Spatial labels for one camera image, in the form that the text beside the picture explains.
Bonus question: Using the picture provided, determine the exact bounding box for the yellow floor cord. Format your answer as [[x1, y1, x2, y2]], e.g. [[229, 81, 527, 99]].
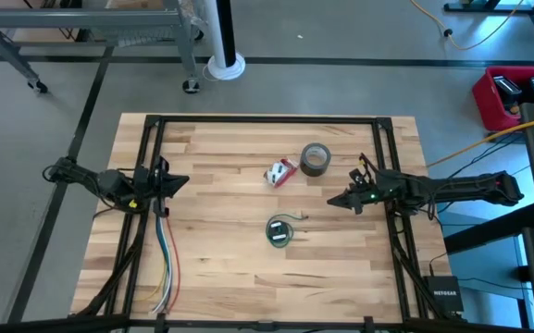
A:
[[408, 0, 527, 52]]

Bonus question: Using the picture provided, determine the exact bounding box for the wood top metal workbench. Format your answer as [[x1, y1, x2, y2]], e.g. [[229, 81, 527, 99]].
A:
[[0, 0, 205, 95]]

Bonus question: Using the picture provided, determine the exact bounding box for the blue cable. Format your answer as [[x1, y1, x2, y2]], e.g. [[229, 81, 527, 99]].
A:
[[155, 215, 171, 297]]

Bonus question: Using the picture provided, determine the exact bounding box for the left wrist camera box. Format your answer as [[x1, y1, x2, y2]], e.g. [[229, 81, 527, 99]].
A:
[[154, 155, 171, 176]]

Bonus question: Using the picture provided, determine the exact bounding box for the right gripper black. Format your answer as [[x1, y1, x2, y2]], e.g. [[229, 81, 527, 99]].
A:
[[326, 170, 404, 216]]

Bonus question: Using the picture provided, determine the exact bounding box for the hanging yellow extension cord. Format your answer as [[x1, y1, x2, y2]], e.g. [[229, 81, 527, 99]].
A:
[[426, 113, 534, 168]]

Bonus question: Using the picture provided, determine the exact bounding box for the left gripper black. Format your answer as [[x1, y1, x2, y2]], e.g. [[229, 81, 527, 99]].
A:
[[132, 166, 192, 204]]

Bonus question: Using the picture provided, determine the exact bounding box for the black floor stand base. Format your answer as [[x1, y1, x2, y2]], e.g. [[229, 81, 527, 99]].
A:
[[442, 0, 534, 66]]

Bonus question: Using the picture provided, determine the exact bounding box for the thin yellow cable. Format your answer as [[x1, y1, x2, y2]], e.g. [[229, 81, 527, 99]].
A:
[[132, 263, 168, 302]]

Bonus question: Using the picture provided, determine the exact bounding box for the red bin with devices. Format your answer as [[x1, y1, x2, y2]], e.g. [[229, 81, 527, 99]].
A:
[[472, 66, 534, 133]]

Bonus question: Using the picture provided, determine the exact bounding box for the red tape dispenser white tape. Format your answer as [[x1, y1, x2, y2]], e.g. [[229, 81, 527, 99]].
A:
[[263, 157, 299, 189]]

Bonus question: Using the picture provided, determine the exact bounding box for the black aluminium table frame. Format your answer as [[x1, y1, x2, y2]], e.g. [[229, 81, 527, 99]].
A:
[[0, 114, 534, 333]]

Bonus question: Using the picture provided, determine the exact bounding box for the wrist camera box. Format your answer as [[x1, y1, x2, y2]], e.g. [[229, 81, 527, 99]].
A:
[[348, 166, 374, 191], [154, 155, 171, 176]]

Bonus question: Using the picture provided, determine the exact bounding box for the red cable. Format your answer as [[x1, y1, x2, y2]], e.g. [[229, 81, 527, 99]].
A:
[[162, 216, 182, 314]]

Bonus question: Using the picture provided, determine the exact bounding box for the white pole with black stripe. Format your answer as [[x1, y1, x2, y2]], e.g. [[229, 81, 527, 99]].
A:
[[201, 0, 247, 81]]

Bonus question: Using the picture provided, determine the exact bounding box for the black Netgear switch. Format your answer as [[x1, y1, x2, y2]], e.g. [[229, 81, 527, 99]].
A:
[[422, 275, 466, 314]]

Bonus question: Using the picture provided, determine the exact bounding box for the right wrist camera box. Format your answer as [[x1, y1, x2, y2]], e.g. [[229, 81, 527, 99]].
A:
[[348, 166, 374, 191]]

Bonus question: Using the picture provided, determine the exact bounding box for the white cable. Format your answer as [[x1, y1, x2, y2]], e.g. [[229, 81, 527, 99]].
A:
[[151, 203, 174, 315]]

